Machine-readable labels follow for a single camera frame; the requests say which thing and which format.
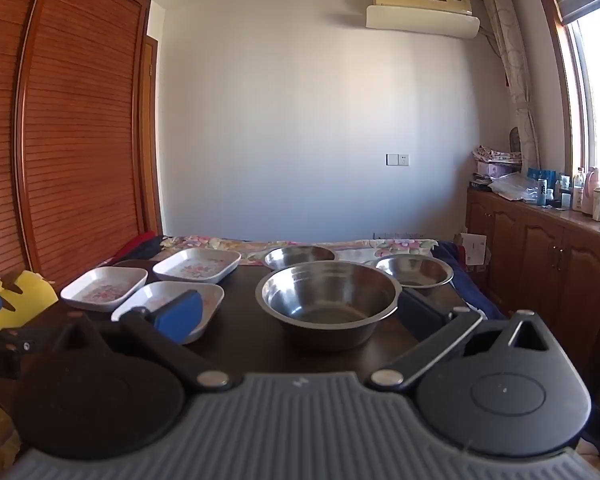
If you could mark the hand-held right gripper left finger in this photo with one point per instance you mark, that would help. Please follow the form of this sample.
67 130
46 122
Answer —
180 317

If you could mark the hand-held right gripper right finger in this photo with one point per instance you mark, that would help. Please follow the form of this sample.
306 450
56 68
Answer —
420 316

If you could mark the white floral rectangular plate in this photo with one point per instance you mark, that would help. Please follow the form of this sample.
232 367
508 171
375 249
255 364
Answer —
105 289
140 305
197 265

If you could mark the small steel bowl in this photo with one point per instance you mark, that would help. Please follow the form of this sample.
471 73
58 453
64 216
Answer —
415 270

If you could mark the large steel bowl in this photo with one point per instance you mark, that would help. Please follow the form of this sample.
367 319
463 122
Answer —
330 300

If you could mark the medium steel bowl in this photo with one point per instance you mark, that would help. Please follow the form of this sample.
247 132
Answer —
300 255

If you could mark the yellow plush toy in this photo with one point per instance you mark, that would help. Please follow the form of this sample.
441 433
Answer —
27 305

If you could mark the navy blanket with red trim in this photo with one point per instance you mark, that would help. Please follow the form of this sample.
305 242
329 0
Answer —
472 285

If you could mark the red and navy folded cloth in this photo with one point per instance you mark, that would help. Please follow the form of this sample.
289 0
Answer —
132 252

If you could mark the white paper bag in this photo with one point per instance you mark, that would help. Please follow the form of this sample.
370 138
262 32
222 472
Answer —
475 249

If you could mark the floral quilted blanket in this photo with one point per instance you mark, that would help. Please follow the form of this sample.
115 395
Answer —
360 247

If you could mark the brown wooden cabinet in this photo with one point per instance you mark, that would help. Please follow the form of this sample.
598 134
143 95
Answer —
540 260

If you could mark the flat black box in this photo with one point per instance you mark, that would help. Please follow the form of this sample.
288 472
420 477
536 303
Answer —
480 183

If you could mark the clear plastic bag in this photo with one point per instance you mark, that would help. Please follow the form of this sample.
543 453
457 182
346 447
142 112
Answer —
512 187

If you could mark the pink storage box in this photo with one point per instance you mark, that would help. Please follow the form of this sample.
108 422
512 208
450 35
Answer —
497 169

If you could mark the floral cloth pile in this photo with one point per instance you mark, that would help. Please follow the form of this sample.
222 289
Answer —
497 154

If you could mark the row of toiletry bottles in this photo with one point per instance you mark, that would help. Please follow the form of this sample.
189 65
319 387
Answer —
577 192

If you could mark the grey hand fan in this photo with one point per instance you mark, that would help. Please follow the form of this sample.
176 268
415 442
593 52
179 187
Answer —
515 140

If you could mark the brown slatted wooden wardrobe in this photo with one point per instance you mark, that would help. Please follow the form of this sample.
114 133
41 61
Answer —
70 110

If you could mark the patterned beige curtain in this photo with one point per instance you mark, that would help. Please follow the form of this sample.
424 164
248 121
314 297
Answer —
515 70

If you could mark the wooden framed window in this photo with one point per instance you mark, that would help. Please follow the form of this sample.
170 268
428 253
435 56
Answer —
597 90

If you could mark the white wall switch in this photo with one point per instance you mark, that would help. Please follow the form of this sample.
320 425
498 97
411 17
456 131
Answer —
397 160

